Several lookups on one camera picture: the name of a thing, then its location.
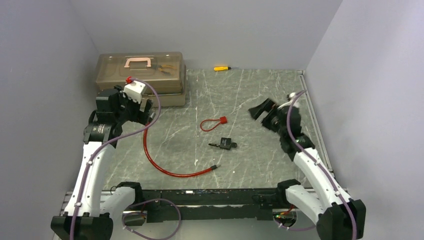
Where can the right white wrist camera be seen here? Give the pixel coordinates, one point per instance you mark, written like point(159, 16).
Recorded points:
point(290, 101)

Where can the yellow handled screwdriver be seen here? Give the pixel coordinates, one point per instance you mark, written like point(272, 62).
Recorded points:
point(221, 68)

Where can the yellow handled pliers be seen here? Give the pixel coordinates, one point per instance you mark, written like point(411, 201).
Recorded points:
point(166, 69)

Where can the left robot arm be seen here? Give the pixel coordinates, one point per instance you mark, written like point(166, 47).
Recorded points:
point(85, 216)

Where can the pink toolbox handle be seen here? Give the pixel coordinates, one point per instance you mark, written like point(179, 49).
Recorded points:
point(146, 60)

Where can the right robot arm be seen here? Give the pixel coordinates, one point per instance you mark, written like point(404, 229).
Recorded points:
point(334, 213)

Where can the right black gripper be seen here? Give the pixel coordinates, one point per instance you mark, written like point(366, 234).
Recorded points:
point(266, 113)

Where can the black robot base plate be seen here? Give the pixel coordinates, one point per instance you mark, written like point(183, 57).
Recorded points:
point(261, 204)

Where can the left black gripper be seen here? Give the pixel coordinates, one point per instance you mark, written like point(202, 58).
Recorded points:
point(138, 112)

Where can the black padlock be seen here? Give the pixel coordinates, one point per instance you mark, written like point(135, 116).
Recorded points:
point(225, 143)

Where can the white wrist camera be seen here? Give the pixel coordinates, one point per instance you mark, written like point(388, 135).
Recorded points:
point(134, 90)
point(290, 101)

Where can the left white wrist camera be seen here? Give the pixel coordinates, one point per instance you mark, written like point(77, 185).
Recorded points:
point(134, 90)

